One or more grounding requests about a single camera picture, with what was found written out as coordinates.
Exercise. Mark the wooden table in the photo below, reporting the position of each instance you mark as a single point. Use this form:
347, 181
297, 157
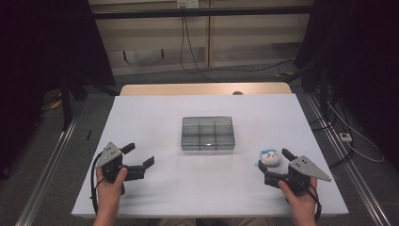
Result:
188, 89

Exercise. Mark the white table board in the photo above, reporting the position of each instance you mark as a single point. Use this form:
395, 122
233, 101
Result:
204, 191

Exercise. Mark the person's leg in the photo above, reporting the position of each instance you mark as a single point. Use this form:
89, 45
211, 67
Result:
175, 222
251, 222

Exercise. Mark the clear plastic compartment box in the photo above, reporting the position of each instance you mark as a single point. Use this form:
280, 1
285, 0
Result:
207, 133

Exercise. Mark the black curtain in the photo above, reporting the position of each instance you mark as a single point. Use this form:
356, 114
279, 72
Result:
360, 47
37, 47

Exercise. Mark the person's right leg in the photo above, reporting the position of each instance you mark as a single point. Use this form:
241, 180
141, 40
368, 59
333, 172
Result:
251, 222

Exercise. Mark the black metal stand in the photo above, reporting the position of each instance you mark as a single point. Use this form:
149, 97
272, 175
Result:
66, 103
323, 91

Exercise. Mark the white wall outlet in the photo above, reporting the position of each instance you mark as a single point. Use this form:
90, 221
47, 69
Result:
187, 3

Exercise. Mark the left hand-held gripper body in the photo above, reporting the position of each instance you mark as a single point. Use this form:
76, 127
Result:
108, 155

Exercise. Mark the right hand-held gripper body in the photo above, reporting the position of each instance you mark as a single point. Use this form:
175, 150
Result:
302, 166

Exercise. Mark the person's right hand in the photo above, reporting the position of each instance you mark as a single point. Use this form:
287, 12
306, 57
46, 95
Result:
302, 204

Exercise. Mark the white power strip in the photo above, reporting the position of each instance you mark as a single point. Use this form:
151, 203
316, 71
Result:
345, 137

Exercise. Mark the yellow floor tape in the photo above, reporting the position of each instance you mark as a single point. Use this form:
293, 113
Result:
55, 104
284, 74

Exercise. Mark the small black floor object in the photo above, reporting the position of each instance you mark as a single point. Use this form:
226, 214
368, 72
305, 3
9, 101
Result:
89, 135

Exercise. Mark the black horizontal bar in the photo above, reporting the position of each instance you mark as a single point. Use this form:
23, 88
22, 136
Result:
188, 12

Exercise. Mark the person's left leg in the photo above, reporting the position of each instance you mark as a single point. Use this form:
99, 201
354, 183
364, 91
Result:
175, 222

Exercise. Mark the person's left hand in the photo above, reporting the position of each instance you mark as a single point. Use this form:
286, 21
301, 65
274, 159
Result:
109, 191

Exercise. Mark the small black wall bracket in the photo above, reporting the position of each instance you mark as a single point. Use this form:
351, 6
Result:
162, 53
124, 56

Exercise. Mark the white and blue plush toy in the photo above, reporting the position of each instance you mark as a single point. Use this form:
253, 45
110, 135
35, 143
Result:
270, 158

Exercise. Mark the metal floor rail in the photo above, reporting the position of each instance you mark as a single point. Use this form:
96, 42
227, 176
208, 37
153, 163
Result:
47, 175
348, 169

